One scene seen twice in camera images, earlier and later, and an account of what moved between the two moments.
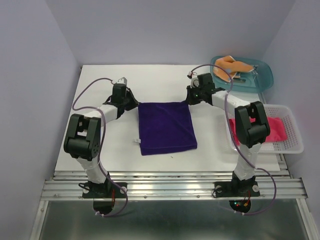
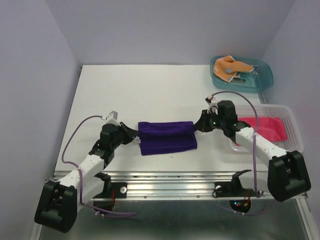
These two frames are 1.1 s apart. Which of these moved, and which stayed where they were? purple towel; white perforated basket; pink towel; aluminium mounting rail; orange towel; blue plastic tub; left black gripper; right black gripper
Moved: left black gripper; right black gripper; purple towel
Stayed: blue plastic tub; white perforated basket; aluminium mounting rail; orange towel; pink towel
